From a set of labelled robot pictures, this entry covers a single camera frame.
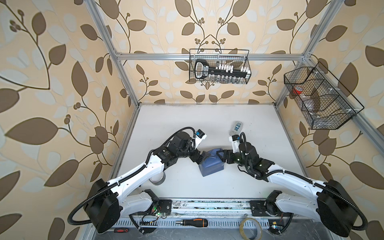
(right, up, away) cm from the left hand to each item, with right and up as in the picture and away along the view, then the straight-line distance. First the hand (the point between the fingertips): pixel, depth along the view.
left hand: (205, 147), depth 76 cm
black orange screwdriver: (-3, -34, -7) cm, 35 cm away
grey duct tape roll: (-25, -18, +4) cm, 31 cm away
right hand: (+9, -5, +6) cm, 12 cm away
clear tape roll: (+16, -35, -11) cm, 40 cm away
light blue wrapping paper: (+4, -9, +1) cm, 10 cm away
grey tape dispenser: (+23, +8, +26) cm, 35 cm away
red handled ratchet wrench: (-40, -36, -9) cm, 54 cm away
